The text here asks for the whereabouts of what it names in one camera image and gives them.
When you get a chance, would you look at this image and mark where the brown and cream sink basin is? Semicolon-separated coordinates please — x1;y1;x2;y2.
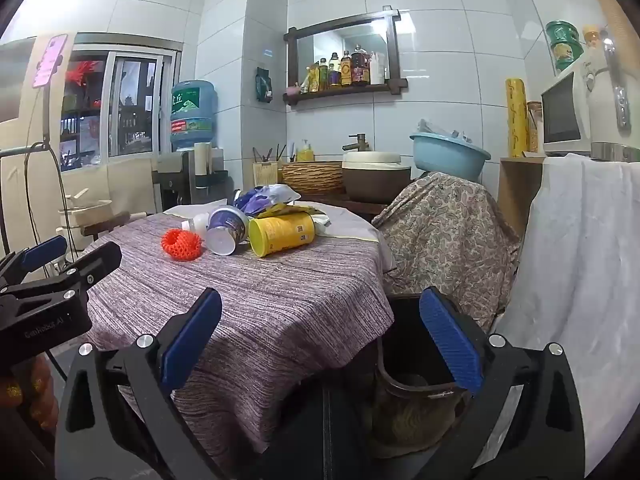
342;152;412;203

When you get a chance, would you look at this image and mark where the bronze faucet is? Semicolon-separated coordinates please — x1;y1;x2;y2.
342;132;373;153

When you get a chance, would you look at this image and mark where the white pot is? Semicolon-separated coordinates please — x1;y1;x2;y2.
57;189;114;233

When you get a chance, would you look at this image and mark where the light blue plastic basin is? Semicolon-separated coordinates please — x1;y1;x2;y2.
410;130;492;182

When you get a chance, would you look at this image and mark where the water dispenser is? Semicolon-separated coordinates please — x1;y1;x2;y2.
152;147;231;211

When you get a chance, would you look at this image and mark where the floral paisley cloth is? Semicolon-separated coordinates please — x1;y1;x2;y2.
372;171;521;331

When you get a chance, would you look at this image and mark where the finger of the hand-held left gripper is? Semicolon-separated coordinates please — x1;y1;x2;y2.
0;235;68;288
30;241;123;306

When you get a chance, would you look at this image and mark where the white cloth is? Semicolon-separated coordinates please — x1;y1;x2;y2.
495;154;640;476

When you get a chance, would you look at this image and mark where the yellow can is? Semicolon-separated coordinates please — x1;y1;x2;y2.
248;211;317;258

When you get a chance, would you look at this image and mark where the crumpled white paper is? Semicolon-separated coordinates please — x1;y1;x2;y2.
310;210;333;237

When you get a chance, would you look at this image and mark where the green wall packet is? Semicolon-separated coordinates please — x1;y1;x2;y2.
255;66;274;102

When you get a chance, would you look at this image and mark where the yellow roll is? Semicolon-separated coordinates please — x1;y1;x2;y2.
505;78;529;158

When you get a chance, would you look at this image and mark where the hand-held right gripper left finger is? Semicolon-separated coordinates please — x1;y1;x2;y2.
54;287;223;480

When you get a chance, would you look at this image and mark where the person's left hand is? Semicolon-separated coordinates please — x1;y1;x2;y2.
0;359;57;433

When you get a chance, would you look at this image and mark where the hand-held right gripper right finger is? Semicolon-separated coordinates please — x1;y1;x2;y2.
419;286;586;480

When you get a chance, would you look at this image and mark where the red flower decoration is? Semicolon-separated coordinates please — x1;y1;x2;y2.
66;60;103;86

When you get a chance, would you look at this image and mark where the row of bottles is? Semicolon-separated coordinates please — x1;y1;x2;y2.
297;45;388;93

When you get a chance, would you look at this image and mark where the blue snack bag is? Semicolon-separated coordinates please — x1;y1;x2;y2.
234;185;301;213

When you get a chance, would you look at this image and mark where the wicker basket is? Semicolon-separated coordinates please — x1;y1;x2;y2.
281;161;346;195

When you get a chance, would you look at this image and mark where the black trash bin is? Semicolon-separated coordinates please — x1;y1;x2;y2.
375;292;488;453

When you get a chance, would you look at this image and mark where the pink phone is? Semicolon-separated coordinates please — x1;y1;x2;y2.
32;34;68;88

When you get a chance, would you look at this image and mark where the white paper roll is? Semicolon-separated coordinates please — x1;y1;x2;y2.
194;142;212;177

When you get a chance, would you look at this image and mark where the glass jar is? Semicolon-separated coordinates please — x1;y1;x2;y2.
526;101;544;155

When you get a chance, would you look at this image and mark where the purple striped tablecloth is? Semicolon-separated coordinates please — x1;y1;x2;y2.
80;209;397;461

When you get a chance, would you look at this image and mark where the white water boiler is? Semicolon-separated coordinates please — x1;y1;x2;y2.
585;35;640;162

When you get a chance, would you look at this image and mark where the clear plastic wrap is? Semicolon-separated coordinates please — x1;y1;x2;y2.
417;119;473;143

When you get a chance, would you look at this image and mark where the wooden counter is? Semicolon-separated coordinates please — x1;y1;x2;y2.
300;192;391;221

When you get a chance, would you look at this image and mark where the sliding window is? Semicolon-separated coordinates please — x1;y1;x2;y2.
60;49;182;171

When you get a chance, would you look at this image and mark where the white microwave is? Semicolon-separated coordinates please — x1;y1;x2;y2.
540;71;593;157

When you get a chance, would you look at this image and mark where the green tin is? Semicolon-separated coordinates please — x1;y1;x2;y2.
545;21;585;72

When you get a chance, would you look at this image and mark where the red mesh fruit net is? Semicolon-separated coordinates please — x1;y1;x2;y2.
161;228;203;262

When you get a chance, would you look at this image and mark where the blue water jug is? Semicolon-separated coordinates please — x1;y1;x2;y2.
170;80;219;152

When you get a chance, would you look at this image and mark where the cream cloth with yellow trim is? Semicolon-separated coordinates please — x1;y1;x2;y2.
164;201;383;243

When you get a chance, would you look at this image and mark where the chopstick holder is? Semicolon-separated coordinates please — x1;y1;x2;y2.
252;144;288;188

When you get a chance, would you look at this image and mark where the wooden cabinet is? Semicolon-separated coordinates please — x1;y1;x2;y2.
497;156;546;237

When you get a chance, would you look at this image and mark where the wooden framed mirror shelf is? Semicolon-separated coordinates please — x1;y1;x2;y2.
283;6;408;106

